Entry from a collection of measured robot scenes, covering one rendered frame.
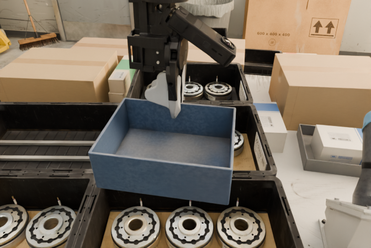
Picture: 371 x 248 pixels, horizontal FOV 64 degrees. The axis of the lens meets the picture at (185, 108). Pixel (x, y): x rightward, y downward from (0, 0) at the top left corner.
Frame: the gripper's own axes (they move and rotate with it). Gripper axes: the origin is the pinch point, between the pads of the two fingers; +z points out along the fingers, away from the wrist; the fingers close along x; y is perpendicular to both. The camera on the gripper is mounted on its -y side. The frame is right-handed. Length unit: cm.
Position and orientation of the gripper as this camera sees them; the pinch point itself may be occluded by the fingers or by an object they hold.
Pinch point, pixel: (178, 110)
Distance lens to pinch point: 52.6
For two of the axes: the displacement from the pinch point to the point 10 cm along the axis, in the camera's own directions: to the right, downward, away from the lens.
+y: -9.8, -1.1, 1.6
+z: -0.2, 8.8, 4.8
